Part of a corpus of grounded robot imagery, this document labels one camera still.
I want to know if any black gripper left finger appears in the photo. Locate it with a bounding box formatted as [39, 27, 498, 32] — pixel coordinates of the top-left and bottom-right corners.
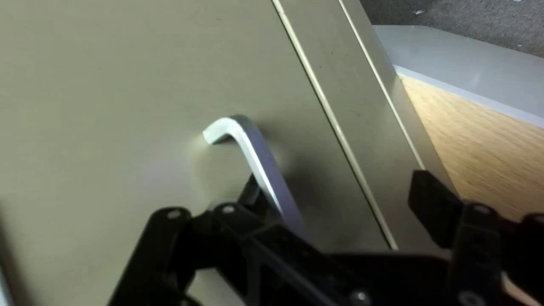
[107, 171, 353, 306]

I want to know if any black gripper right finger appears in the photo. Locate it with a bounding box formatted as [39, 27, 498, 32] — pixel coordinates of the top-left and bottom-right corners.
[406, 168, 544, 306]

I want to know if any silver drawer handle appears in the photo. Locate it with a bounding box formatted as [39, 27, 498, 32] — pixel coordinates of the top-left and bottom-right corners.
[200, 113, 307, 236]

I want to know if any beige drawer with label holder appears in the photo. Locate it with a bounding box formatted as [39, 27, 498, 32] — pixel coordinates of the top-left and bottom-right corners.
[0, 0, 397, 306]

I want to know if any beige metal file cabinet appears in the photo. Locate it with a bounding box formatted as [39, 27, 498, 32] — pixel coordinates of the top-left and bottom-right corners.
[273, 0, 462, 256]

